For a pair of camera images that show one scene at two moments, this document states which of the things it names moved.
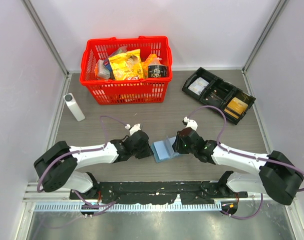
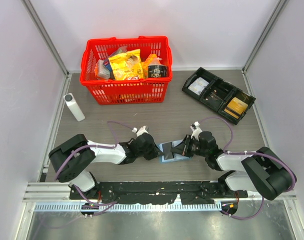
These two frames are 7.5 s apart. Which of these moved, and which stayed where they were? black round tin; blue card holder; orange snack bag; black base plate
Moved: blue card holder
Stayed: orange snack bag; black base plate; black round tin
